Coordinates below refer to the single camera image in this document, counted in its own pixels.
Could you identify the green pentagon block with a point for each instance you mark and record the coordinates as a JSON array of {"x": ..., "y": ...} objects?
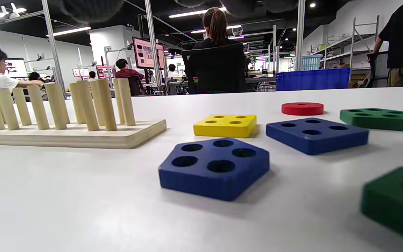
[{"x": 376, "y": 123}]

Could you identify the yellow square block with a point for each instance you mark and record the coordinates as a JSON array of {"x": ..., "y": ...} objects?
[{"x": 222, "y": 130}]

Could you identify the green rectangle block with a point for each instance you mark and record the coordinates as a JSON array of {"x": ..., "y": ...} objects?
[{"x": 387, "y": 206}]

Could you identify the blue plastic crate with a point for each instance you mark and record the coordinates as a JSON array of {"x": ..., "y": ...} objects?
[{"x": 313, "y": 80}]

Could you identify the red disc block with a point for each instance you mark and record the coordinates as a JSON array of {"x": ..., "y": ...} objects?
[{"x": 303, "y": 110}]

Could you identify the metal shelf rack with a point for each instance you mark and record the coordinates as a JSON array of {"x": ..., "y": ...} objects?
[{"x": 353, "y": 42}]

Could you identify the large computer monitor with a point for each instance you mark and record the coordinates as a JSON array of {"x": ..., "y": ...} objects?
[{"x": 145, "y": 52}]

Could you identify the person's right hand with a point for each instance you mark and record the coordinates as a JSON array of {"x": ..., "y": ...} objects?
[{"x": 93, "y": 8}]

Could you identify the light blue basket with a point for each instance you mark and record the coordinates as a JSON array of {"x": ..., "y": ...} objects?
[{"x": 310, "y": 63}]

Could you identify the aluminium frame post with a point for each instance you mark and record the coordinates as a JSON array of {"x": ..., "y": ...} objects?
[
  {"x": 52, "y": 42},
  {"x": 151, "y": 35},
  {"x": 300, "y": 35}
]

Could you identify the black background chair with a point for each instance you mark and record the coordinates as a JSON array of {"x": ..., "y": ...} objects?
[{"x": 135, "y": 85}]

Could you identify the blue square block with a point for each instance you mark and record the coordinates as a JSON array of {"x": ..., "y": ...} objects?
[{"x": 320, "y": 141}]

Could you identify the blue pentagon block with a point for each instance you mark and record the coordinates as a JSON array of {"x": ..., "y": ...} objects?
[{"x": 205, "y": 182}]

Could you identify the wooden peg board with posts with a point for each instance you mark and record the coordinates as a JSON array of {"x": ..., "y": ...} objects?
[{"x": 82, "y": 138}]

